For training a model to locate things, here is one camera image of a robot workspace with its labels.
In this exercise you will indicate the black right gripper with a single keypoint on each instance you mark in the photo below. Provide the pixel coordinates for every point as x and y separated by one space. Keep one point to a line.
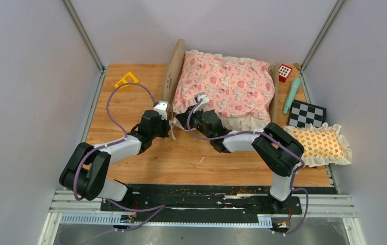
183 117

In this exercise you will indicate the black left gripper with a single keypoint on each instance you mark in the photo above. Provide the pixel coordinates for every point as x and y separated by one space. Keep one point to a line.
166 133

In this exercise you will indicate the wooden striped pet bed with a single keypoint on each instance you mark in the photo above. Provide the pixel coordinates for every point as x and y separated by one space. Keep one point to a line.
173 71

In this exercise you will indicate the orange duck print pillow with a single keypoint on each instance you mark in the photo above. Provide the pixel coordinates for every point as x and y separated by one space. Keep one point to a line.
323 145

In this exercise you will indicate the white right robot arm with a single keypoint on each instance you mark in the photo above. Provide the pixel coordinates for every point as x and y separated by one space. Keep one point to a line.
280 151

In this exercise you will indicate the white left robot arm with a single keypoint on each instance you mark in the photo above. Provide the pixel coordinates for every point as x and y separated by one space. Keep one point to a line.
86 170

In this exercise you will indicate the yellow triangle toy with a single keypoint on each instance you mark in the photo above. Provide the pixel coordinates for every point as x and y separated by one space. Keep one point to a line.
128 78

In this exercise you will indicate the red white grid block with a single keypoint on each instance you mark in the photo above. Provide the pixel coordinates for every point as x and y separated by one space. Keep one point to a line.
284 72

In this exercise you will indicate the black and silver chessboard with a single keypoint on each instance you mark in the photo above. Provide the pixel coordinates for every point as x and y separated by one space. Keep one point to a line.
302 114

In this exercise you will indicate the mint green massager wand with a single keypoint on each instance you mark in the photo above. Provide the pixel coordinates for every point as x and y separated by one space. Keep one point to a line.
296 83

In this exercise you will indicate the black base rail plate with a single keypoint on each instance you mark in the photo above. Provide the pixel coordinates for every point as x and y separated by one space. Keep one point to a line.
203 203

